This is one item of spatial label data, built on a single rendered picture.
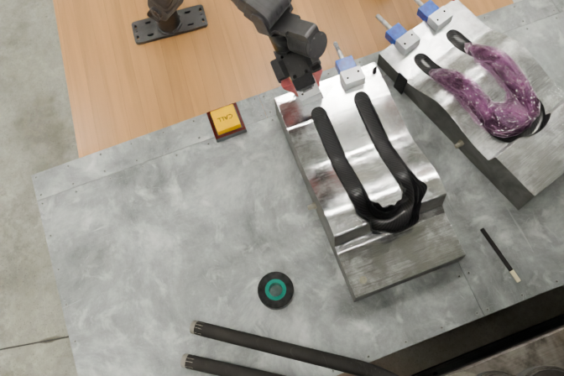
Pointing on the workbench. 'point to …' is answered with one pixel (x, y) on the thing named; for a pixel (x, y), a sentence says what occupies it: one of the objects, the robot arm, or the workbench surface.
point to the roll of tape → (274, 285)
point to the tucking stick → (500, 255)
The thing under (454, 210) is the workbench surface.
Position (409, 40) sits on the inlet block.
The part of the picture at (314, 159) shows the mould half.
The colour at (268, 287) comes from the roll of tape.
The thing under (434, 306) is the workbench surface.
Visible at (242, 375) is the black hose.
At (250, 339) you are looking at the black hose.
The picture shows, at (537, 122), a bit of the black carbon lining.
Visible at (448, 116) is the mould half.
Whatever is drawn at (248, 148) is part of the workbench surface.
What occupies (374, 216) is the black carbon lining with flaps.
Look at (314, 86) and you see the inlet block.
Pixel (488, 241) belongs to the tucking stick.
